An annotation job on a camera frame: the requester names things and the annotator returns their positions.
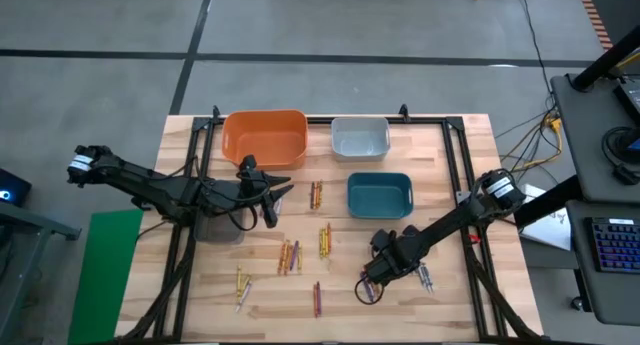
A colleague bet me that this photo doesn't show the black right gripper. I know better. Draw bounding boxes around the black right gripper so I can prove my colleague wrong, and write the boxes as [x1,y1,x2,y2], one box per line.
[360,224,429,289]

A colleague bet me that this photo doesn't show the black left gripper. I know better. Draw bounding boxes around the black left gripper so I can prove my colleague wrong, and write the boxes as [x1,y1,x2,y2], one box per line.
[234,172,295,230]

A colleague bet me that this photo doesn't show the orange plastic bin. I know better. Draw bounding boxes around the orange plastic bin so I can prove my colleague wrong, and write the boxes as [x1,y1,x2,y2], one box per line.
[221,108,310,172]

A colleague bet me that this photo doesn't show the teal plastic bin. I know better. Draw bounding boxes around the teal plastic bin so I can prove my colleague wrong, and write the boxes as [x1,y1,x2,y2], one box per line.
[346,171,415,221]

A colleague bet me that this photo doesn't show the translucent grey plastic bin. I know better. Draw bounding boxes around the translucent grey plastic bin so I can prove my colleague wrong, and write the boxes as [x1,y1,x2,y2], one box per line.
[193,207,247,245]

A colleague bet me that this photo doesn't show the white plastic bin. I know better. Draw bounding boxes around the white plastic bin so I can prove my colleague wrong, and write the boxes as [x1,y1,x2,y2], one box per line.
[330,116,392,162]

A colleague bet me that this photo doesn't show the black workstation beam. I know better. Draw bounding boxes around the black workstation beam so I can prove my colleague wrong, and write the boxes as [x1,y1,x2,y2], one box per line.
[513,173,585,229]

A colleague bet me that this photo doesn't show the green floor mat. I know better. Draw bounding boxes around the green floor mat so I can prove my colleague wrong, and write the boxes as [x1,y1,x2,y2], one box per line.
[67,208,145,345]

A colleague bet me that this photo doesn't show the grey keyboard tray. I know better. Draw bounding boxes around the grey keyboard tray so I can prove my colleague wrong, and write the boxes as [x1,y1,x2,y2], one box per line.
[564,199,640,327]

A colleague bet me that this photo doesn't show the black backlit keyboard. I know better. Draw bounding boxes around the black backlit keyboard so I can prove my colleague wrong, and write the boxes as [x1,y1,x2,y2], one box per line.
[588,216,640,275]

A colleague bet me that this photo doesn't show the grey workstation desk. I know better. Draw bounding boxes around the grey workstation desk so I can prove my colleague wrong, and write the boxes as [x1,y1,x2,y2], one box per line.
[549,73,640,205]

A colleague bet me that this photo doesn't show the grey metal bench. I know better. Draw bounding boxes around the grey metal bench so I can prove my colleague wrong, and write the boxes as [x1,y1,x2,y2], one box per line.
[0,200,83,345]

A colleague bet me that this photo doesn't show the black headset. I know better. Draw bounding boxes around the black headset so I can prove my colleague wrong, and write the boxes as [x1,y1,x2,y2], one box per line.
[601,126,640,187]

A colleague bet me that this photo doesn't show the black box with blue light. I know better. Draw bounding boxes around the black box with blue light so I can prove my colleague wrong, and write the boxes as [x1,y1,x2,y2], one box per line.
[0,167,33,210]

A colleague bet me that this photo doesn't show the black desk device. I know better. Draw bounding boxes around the black desk device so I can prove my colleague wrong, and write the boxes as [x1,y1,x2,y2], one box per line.
[613,77,640,129]

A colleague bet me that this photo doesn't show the black monitor pole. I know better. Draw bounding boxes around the black monitor pole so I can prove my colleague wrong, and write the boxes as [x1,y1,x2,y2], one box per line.
[571,23,640,93]

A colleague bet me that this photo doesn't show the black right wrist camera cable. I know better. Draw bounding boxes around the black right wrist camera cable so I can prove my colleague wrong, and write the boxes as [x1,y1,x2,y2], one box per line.
[353,276,385,307]

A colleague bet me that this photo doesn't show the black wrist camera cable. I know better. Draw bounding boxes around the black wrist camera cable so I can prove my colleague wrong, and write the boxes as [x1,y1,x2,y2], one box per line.
[227,204,262,233]
[353,276,385,307]

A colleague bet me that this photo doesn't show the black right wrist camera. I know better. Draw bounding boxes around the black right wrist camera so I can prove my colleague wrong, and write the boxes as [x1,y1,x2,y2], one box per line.
[372,228,397,251]

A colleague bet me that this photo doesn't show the black left wrist camera cable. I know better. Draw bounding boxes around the black left wrist camera cable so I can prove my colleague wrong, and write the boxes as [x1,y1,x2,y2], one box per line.
[227,204,262,233]

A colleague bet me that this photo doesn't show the yellow cable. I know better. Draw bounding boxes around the yellow cable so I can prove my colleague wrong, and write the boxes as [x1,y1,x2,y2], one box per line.
[519,112,565,172]

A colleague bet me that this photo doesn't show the long black cable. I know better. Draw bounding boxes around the long black cable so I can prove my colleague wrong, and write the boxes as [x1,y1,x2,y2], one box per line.
[518,0,557,111]

